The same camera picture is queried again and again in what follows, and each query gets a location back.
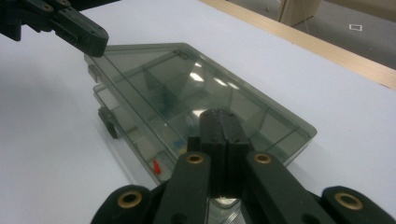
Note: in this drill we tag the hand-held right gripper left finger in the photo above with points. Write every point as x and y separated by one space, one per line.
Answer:
216 133

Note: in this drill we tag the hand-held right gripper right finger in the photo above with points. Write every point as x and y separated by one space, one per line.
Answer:
236 140

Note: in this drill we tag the yellow pushpin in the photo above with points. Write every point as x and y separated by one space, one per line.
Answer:
183 151

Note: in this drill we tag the blue pushpin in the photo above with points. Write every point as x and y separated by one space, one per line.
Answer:
178 143

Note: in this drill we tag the red pushpin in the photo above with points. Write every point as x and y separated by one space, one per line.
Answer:
156 168

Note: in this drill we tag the grey transparent compartment box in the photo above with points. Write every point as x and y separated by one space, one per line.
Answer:
174 77

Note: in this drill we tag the black curtain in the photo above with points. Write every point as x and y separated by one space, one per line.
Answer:
99 3

